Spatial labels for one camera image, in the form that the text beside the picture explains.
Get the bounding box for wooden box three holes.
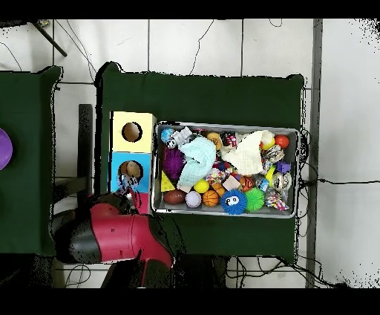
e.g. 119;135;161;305
107;111;157;215

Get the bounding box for mint green waffle cloth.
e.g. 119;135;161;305
176;136;217;186

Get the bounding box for purple spiky ball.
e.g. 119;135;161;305
162;146;186;181

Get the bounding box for silver toy robot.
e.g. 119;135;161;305
166;126;193;149

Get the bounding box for small white baseball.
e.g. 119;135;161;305
185;190;203;209

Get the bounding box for small brown football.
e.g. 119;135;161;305
163;189;187;205

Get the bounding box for small orange basketball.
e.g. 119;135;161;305
202;189;220;207

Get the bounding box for cream waffle cloth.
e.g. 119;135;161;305
220;129;275;176

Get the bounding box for dark green table cloth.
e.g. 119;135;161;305
93;61;305;264

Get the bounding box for blue fuzzy googly-eye ball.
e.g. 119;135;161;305
220;189;249;215

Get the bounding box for green spiky rubber ball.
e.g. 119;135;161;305
244;187;266;212

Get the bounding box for dark green side table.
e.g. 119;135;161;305
0;65;65;256

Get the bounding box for black tripod leg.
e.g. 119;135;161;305
29;19;68;58

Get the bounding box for purple round object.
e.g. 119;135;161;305
0;127;13;171

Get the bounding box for shallow wire mesh bin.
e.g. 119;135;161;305
151;120;300;219

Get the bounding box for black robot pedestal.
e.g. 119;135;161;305
174;255;228;288

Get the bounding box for black floor cable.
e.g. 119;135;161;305
299;177;380;186

